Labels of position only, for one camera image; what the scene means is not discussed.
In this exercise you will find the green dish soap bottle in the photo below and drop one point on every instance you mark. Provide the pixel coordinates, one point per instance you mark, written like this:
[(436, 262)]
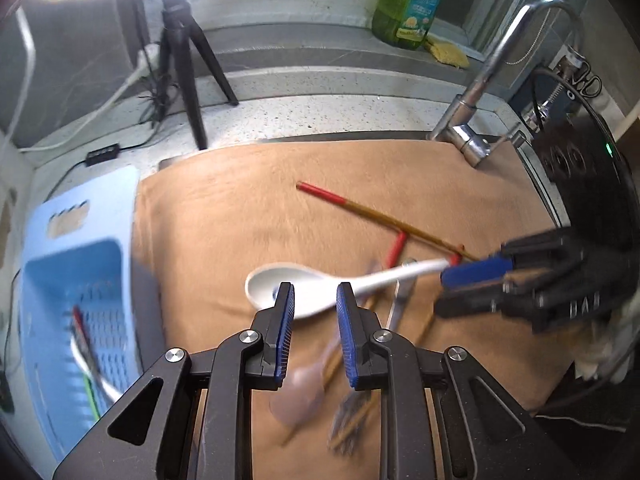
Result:
[(395, 5)]

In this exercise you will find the translucent pink spoon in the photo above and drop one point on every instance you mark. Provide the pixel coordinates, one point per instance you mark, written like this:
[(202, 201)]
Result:
[(300, 395)]

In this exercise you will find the brown cloth mat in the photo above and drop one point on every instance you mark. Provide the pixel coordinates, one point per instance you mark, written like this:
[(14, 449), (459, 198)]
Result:
[(225, 210)]

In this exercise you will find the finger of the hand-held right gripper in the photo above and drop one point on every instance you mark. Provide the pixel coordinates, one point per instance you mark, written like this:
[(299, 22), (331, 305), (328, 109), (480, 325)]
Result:
[(475, 272), (470, 304)]

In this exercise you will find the metal spoon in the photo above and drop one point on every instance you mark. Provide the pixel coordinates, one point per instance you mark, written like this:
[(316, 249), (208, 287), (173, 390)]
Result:
[(400, 305)]

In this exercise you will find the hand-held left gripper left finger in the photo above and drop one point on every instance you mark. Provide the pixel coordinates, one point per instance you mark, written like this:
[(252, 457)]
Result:
[(282, 330)]

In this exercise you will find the green plastic spoon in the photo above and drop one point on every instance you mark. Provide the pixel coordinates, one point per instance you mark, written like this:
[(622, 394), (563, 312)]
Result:
[(92, 400)]

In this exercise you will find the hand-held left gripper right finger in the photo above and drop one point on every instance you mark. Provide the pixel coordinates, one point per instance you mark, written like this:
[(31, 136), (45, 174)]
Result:
[(347, 330)]

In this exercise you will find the white crumpled cloth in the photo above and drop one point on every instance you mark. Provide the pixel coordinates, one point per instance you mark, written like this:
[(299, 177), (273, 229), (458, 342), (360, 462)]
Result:
[(615, 345)]

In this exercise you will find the light blue plastic basket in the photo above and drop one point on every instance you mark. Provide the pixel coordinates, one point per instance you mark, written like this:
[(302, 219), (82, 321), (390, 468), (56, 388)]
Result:
[(110, 200)]

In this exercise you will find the chrome faucet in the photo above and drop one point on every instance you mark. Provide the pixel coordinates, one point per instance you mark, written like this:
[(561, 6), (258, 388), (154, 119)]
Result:
[(467, 97)]

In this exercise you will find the white ceramic spoon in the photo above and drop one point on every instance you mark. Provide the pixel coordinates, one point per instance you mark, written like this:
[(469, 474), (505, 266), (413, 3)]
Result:
[(82, 355), (315, 295)]

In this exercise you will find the black tripod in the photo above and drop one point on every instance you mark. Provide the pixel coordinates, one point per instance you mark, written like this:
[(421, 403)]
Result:
[(192, 95)]

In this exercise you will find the yellow sponge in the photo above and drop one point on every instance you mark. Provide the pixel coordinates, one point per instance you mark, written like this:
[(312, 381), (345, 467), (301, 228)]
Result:
[(447, 52)]

